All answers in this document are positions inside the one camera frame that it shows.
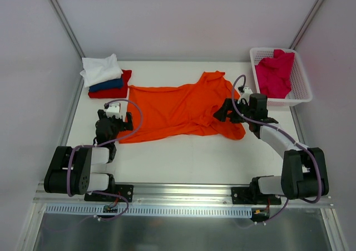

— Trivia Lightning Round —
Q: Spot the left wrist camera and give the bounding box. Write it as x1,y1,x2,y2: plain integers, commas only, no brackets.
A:
104,102,122,119

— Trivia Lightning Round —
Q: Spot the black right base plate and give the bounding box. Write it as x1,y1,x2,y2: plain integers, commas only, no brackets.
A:
231,186,281,205

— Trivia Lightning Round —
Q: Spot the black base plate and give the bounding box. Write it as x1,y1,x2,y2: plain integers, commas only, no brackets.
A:
231,186,281,205
84,184,134,203

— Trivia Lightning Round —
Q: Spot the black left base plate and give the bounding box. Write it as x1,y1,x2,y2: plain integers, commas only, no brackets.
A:
84,184,134,203

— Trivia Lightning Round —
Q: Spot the blue folded t-shirt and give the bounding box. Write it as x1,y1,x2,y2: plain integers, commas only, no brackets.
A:
89,78,123,92

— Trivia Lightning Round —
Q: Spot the red folded t-shirt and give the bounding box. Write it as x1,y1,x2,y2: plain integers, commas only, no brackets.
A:
88,70,132,99

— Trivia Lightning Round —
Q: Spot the white folded t-shirt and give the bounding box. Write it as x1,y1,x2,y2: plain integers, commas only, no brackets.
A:
80,53,122,87

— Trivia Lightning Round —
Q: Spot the aluminium mounting rail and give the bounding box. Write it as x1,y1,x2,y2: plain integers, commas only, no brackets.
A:
33,183,335,209

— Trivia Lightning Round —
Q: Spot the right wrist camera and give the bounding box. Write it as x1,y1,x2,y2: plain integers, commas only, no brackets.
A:
238,86,253,101

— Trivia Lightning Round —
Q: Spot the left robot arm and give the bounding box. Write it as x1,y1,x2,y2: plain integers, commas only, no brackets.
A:
44,110,134,201

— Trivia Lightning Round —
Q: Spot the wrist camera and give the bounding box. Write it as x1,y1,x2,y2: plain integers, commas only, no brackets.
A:
104,102,122,119
238,86,253,101

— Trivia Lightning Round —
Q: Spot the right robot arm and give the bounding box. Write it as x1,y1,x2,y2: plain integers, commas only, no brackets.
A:
214,93,329,204

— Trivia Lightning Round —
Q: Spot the white slotted cable duct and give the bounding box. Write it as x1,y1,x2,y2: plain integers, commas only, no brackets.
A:
44,204,253,219

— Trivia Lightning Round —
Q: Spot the orange t-shirt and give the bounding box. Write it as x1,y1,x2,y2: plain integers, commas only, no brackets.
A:
119,71,245,144

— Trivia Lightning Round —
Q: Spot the magenta crumpled t-shirt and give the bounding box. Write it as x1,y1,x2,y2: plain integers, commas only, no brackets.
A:
255,50,295,99

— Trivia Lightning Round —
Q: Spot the white plastic basket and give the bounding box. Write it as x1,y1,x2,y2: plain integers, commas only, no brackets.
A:
250,47,313,107

